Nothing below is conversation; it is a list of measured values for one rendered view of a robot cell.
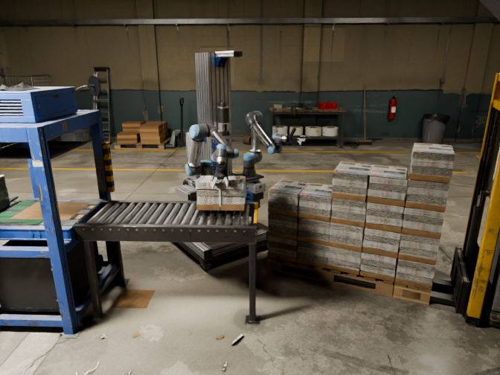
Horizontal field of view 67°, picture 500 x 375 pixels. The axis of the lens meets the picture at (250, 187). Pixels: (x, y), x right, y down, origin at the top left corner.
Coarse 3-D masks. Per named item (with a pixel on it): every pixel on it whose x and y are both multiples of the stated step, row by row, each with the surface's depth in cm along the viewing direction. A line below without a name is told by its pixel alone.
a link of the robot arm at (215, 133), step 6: (210, 126) 326; (210, 132) 326; (216, 132) 323; (216, 138) 320; (222, 138) 317; (228, 144) 311; (228, 150) 304; (234, 150) 305; (228, 156) 302; (234, 156) 305
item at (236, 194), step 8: (232, 176) 313; (240, 176) 312; (224, 184) 289; (232, 184) 288; (240, 184) 288; (224, 192) 290; (232, 192) 290; (240, 192) 289; (224, 200) 292; (232, 200) 291; (240, 200) 291
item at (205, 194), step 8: (200, 176) 311; (208, 176) 311; (200, 184) 289; (208, 184) 289; (200, 192) 291; (208, 192) 290; (216, 192) 290; (200, 200) 292; (208, 200) 292; (216, 200) 292
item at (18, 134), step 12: (48, 120) 264; (60, 120) 261; (72, 120) 275; (84, 120) 293; (96, 120) 314; (0, 132) 234; (12, 132) 234; (24, 132) 234; (48, 132) 245; (60, 132) 259
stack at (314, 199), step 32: (288, 192) 337; (320, 192) 336; (288, 224) 346; (320, 224) 333; (384, 224) 311; (288, 256) 356; (320, 256) 342; (352, 256) 330; (384, 256) 319; (352, 288) 338; (384, 288) 326
